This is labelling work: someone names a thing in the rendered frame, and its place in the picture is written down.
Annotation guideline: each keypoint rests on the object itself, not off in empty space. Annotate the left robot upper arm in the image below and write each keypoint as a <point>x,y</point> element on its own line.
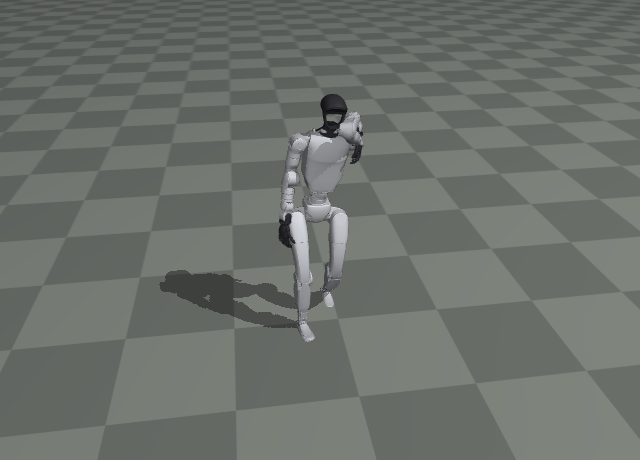
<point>346,131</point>

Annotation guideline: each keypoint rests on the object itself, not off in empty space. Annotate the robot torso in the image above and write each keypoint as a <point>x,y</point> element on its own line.
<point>322,166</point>

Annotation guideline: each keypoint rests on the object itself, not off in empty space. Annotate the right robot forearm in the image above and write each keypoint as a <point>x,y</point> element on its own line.
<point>287,198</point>

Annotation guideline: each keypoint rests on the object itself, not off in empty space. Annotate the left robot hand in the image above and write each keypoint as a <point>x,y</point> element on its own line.
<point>357,152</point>

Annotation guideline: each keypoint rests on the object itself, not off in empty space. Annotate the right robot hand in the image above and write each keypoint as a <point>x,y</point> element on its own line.
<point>284,231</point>

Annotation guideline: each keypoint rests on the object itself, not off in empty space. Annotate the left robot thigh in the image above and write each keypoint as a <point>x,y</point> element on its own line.
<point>338,237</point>

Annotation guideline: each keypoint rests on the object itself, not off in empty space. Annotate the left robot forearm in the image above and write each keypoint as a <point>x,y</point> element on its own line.
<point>355,118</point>

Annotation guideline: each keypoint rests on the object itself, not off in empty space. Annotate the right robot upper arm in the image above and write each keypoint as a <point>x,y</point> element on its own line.
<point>297,143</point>

